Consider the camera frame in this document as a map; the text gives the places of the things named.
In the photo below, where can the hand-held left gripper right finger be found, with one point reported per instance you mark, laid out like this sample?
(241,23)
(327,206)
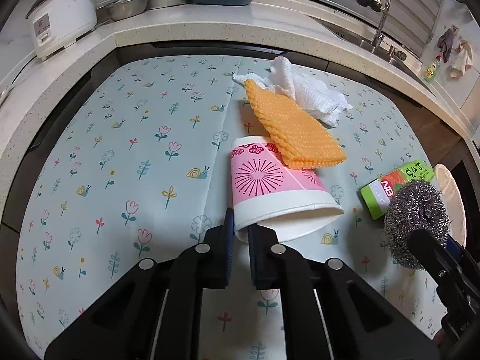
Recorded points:
(254,255)

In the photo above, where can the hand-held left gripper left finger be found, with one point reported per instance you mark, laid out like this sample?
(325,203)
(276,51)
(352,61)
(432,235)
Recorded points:
(227,234)

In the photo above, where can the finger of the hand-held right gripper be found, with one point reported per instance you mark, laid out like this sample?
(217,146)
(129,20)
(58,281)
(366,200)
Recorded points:
(431,249)
(455,249)

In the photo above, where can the steel wool scrubber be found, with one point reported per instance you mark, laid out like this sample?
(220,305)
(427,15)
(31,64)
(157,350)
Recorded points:
(412,213)

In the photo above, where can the trash bin with white liner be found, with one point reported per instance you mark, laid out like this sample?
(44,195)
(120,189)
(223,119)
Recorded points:
(452,198)

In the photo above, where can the pink patterned paper cup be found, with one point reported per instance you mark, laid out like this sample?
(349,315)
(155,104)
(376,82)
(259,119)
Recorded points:
(262,183)

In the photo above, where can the green cardboard box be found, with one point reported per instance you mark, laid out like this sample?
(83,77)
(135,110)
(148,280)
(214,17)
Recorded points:
(382,193)

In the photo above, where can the orange sponge cloth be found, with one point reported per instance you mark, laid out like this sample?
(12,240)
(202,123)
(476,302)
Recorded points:
(296,131)

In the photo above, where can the white paper towel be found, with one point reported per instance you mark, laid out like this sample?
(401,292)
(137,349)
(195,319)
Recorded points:
(315,93)

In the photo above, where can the green dish soap bottle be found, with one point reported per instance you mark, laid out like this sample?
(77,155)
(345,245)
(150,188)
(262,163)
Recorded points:
(432,69)

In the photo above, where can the white hanging rag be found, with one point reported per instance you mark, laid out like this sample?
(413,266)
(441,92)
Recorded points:
(461,60)

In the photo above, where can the small dark scrubber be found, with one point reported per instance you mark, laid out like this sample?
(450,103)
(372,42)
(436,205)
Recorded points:
(401,55)

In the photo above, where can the steel sink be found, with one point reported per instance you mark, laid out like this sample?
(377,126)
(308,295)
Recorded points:
(378,50)

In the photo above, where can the grey hanging rag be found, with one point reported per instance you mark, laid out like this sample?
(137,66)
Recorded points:
(447,43)

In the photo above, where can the chrome faucet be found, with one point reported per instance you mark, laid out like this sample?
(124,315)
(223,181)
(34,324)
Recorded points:
(380,15)

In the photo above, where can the flat steel pan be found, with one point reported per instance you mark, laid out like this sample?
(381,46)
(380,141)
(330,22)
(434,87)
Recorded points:
(168,0)

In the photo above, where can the steel mixing bowl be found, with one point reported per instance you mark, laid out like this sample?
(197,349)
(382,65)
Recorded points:
(123,9)

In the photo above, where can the white rice cooker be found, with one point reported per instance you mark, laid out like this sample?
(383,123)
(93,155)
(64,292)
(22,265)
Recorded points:
(63,18)

